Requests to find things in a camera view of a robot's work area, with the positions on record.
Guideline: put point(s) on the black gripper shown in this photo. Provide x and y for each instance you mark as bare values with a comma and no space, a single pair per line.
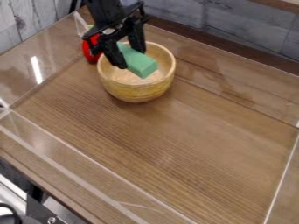
117,20

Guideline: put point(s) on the green rectangular block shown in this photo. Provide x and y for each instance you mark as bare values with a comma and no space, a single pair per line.
141,64

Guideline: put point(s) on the light wooden bowl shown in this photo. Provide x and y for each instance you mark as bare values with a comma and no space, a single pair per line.
128,86

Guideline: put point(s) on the red toy strawberry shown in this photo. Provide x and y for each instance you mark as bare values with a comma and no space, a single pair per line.
93,59

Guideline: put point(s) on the clear acrylic tray wall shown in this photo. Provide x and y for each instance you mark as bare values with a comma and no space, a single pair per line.
204,156

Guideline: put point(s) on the black metal table bracket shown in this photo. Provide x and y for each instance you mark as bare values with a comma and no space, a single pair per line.
20,210

